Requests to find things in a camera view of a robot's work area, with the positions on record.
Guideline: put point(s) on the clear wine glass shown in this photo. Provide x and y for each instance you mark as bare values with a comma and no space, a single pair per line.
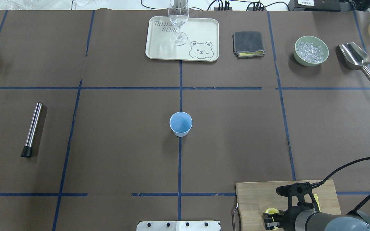
178,14

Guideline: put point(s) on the wooden cutting board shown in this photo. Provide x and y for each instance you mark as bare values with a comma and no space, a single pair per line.
254,198

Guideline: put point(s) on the green bowl of ice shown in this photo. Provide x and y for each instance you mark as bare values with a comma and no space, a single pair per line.
310,51

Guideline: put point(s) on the grey folded cloth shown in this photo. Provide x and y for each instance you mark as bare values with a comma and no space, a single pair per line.
248,44

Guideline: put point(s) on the cream bear tray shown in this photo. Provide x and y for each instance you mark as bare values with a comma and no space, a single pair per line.
199,40

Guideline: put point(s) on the steel muddler black tip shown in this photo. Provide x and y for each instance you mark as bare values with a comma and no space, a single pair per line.
27,149

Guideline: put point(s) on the light blue plastic cup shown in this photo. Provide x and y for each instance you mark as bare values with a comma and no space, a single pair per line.
180,123

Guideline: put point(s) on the yellow lemon half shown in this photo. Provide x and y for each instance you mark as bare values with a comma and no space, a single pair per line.
270,211

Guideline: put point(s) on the steel ice scoop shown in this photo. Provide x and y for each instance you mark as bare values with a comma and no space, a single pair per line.
355,58

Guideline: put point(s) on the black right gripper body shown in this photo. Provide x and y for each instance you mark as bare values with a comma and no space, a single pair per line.
288,218

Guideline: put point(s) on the yellow plastic knife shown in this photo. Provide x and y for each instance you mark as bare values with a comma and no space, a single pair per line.
317,201

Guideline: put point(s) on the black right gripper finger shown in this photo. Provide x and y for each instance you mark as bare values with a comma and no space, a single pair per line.
278,218

